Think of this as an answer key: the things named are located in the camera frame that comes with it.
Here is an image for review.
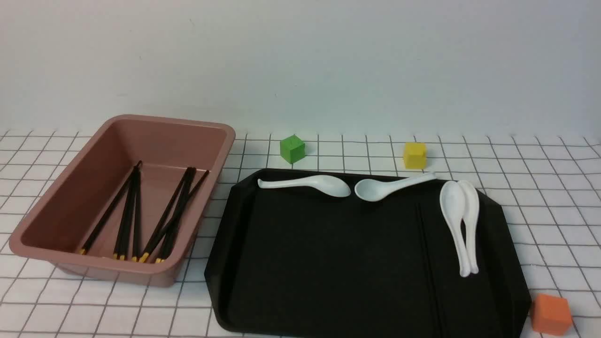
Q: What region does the green cube block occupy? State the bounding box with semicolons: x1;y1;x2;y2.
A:
279;135;306;164

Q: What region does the white spoon far left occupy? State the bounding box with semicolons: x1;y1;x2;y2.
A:
257;175;351;198

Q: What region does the white spoon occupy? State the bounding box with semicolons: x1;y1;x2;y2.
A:
257;175;351;198
439;181;470;277
354;172;437;202
458;180;479;274

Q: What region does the white spoon centre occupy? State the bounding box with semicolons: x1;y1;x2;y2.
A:
354;172;437;202

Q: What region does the black plastic tray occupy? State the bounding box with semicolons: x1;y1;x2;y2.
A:
205;169;532;338

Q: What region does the black chopstick right pair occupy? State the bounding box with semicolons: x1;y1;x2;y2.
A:
155;167;196;263

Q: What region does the yellow cube block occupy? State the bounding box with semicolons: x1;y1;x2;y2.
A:
403;143;427;170

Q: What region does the white spoon right inner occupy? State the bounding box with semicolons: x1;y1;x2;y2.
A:
439;181;470;277

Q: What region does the black chopstick upright middle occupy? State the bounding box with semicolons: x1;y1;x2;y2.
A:
131;168;141;262

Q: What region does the white spoon right outer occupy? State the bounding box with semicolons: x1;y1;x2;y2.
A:
458;180;479;274

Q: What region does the pink plastic bin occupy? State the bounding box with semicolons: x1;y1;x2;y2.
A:
9;114;236;287

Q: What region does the black chopstick centre right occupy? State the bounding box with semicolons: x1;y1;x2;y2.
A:
138;167;195;263

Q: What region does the black chopstick rightmost long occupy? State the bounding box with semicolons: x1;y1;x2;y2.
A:
145;169;209;262

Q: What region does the black chopstick leftmost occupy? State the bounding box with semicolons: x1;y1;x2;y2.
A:
78;160;142;255

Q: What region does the orange cube block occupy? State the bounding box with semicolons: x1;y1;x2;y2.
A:
532;293;572;336

